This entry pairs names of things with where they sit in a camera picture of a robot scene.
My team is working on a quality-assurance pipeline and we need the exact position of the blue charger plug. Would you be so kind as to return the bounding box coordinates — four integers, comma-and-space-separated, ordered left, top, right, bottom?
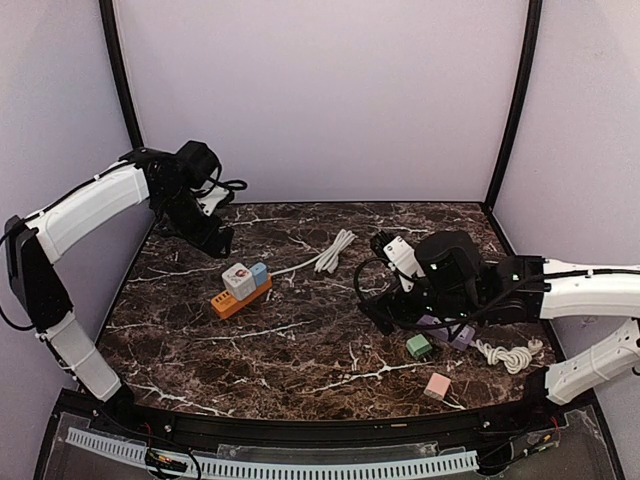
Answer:
250, 262, 269, 289

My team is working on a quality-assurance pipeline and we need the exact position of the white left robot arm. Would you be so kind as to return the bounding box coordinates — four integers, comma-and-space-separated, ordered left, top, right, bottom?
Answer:
1, 141, 248, 436

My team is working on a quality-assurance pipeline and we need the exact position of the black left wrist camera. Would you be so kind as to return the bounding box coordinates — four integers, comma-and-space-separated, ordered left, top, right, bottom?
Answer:
176, 140, 221, 189

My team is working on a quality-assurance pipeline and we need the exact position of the black front rail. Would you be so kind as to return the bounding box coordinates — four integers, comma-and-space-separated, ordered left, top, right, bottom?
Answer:
126, 402, 567, 451

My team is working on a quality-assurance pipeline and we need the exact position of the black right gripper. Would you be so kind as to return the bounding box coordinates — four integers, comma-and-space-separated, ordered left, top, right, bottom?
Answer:
358, 276, 482, 336

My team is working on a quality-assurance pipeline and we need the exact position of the black frame post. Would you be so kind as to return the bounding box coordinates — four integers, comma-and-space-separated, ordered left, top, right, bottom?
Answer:
98, 0, 157, 160
483, 0, 544, 215

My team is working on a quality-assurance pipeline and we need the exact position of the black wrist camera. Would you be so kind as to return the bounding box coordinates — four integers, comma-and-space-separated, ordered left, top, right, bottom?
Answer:
176, 140, 221, 189
414, 230, 485, 292

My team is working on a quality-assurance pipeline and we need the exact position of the black left frame post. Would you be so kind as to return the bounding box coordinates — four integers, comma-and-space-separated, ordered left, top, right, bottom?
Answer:
98, 0, 157, 160

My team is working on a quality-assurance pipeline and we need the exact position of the black right frame post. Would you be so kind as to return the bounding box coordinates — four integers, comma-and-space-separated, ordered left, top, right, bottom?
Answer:
483, 0, 544, 215

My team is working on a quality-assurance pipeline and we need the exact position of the white cube adapter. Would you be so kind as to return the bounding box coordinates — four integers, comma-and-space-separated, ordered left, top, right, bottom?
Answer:
221, 263, 256, 301

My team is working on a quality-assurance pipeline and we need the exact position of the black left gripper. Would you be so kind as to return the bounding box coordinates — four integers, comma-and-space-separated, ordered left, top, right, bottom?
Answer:
155, 183, 233, 258

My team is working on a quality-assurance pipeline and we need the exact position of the white slotted cable duct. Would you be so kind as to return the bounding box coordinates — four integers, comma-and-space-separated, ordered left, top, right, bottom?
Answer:
64, 427, 480, 480

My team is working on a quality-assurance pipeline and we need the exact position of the orange power strip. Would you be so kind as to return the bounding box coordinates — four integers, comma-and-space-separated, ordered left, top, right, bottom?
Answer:
211, 274, 273, 320

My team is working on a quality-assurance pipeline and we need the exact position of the pink charger plug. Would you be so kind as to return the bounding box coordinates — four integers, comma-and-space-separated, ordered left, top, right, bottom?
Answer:
424, 373, 451, 400

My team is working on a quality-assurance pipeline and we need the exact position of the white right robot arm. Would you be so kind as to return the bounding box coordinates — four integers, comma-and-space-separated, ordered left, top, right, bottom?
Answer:
358, 253, 639, 405

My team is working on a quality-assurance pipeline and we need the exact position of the white power strip cable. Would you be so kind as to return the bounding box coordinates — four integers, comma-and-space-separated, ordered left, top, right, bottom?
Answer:
269, 228, 358, 277

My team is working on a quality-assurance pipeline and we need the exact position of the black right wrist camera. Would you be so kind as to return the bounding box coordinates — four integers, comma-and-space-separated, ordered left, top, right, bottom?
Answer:
414, 230, 485, 292

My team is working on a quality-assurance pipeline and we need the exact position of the white coiled cable with plug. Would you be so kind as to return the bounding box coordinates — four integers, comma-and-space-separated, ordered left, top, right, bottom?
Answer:
474, 336, 545, 375

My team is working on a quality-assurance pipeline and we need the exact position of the purple power strip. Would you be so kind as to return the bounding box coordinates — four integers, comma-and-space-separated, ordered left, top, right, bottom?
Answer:
417, 315, 476, 351

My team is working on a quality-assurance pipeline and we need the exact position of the green charger plug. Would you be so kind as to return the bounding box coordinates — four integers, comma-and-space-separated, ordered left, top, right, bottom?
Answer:
406, 334, 433, 360

